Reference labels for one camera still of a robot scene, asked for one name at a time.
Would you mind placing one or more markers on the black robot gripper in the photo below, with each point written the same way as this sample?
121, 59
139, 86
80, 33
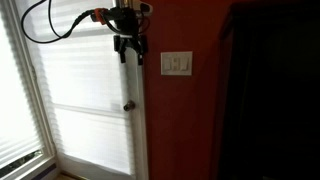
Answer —
126, 24

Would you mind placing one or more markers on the white rocker switch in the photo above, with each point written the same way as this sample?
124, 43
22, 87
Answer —
176, 63
184, 64
167, 65

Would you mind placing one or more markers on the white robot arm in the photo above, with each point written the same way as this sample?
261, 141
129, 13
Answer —
137, 5

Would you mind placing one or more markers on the metal door knob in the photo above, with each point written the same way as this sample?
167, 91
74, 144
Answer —
130, 105

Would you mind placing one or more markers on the white door with blinds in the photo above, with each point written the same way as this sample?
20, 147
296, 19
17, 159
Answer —
84, 87

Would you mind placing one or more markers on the white window blind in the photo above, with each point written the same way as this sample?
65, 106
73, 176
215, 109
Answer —
19, 134

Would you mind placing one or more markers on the white triple switch plate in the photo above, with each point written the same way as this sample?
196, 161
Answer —
180, 55

